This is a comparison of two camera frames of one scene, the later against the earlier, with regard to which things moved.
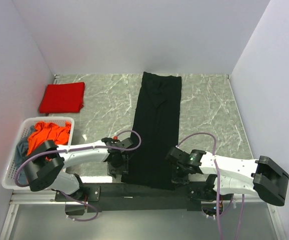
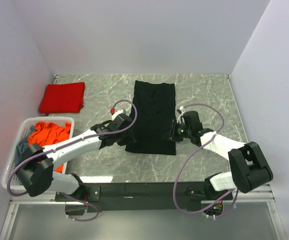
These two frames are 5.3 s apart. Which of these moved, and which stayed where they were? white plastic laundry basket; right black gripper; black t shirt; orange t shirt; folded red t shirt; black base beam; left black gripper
Moved: right black gripper; black t shirt; left black gripper
Stayed: white plastic laundry basket; folded red t shirt; orange t shirt; black base beam
